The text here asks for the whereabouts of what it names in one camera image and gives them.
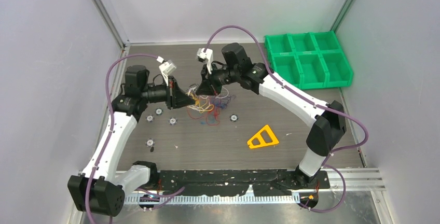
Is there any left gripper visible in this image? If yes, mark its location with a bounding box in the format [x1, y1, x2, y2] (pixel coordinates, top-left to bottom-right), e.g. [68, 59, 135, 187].
[141, 76, 195, 110]

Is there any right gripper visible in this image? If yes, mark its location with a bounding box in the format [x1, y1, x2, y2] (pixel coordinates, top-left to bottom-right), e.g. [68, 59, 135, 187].
[197, 62, 240, 96]

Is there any red wire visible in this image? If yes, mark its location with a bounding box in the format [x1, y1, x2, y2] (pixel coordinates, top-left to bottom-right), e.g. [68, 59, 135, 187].
[186, 104, 221, 126]

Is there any yellow wire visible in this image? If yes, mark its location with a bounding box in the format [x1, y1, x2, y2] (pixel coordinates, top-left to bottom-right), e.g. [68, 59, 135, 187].
[187, 93, 214, 114]

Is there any blue wire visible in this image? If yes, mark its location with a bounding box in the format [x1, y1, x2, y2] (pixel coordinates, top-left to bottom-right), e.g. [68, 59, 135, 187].
[201, 105, 228, 126]

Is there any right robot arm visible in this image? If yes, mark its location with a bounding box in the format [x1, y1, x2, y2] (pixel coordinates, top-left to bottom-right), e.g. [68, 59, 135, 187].
[196, 43, 347, 188]

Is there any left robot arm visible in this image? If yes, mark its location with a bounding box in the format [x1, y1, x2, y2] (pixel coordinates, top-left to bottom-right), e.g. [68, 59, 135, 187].
[67, 61, 195, 217]

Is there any poker chip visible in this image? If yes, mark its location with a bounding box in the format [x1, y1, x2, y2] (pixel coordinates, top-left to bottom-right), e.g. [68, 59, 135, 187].
[230, 114, 238, 122]
[145, 139, 155, 147]
[169, 117, 177, 125]
[145, 115, 155, 122]
[155, 108, 163, 115]

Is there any poker chip upper left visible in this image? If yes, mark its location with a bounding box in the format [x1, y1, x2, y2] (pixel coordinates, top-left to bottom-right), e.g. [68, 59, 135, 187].
[155, 108, 163, 115]

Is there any poker chip centre right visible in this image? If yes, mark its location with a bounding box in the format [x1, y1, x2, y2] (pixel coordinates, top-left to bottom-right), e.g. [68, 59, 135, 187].
[230, 114, 238, 122]

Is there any poker chip lower left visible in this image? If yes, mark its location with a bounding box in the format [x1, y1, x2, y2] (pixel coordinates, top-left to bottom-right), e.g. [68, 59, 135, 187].
[145, 139, 155, 147]

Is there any yellow triangular plastic part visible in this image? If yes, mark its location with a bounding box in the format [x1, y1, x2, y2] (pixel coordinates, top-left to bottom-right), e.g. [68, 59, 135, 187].
[247, 124, 279, 149]

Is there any green compartment bin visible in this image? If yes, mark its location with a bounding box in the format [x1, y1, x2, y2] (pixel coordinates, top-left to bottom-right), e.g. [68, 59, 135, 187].
[264, 31, 354, 90]

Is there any left controller board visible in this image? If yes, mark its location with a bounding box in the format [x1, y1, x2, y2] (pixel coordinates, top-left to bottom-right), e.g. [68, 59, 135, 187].
[139, 194, 160, 209]

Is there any controller board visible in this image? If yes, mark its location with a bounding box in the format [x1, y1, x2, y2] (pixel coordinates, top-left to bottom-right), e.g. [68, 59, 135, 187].
[139, 194, 160, 209]
[298, 193, 319, 208]

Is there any right controller board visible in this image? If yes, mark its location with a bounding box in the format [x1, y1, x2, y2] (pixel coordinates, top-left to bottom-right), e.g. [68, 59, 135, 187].
[298, 193, 319, 208]

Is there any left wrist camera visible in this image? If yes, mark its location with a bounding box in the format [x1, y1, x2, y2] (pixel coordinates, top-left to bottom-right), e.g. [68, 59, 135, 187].
[156, 56, 177, 86]

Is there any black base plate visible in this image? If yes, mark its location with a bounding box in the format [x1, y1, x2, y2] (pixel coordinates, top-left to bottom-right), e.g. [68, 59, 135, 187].
[150, 169, 330, 197]

